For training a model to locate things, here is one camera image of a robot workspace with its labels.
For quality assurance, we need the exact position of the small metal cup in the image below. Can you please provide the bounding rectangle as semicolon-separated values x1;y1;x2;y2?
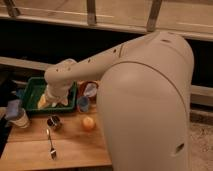
47;115;62;131

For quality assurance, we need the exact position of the green plastic tray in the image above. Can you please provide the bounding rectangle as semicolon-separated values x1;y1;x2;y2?
22;77;77;114

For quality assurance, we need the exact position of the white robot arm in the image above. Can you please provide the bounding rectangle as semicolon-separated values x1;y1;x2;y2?
44;31;194;171

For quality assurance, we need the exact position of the metal fork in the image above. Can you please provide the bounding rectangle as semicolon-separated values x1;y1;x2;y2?
46;129;57;160

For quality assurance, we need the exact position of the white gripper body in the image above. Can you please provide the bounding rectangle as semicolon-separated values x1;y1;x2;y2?
37;85;69;109

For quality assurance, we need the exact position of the blue plastic cup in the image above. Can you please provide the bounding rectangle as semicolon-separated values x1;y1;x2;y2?
77;96;90;112

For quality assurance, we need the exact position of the red bowl with cloth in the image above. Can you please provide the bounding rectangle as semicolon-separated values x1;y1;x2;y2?
78;81;98;100

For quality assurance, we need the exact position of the orange apple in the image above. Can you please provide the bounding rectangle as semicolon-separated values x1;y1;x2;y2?
82;117;96;131

